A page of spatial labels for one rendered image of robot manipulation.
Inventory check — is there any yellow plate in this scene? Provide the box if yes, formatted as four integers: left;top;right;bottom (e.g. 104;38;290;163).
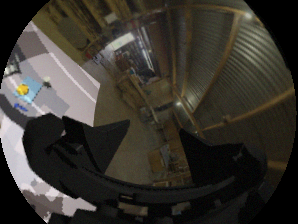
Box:
16;83;28;96

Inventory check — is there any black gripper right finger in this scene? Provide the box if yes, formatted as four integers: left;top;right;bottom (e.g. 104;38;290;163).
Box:
180;128;243;184

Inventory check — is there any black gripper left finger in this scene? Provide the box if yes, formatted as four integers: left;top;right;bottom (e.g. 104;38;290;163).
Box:
61;116;129;175

